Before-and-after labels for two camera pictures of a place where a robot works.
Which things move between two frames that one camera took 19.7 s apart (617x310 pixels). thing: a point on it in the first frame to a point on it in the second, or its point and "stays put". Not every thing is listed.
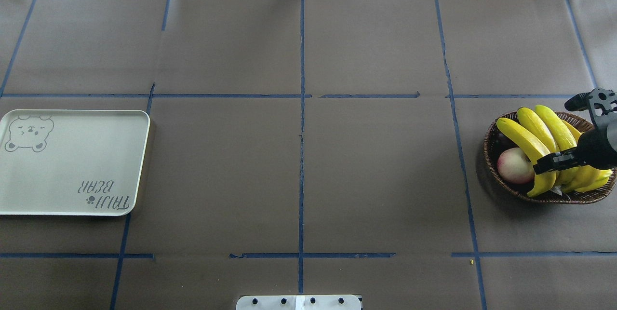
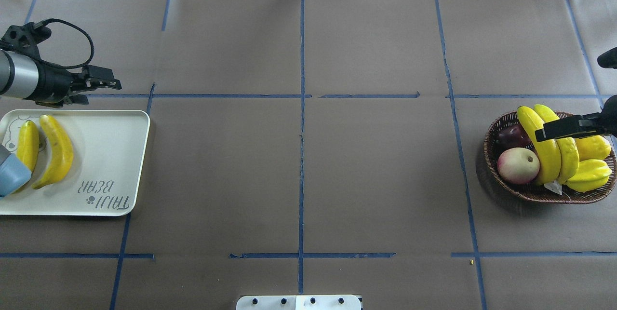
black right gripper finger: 563,159 to 575,126
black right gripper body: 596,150 to 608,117
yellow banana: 591,178 to 568,149
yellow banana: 564,141 to 549,155
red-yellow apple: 515,166 stays put
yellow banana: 538,148 to 28,145
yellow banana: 533,126 to 63,151
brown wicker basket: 556,195 stays put
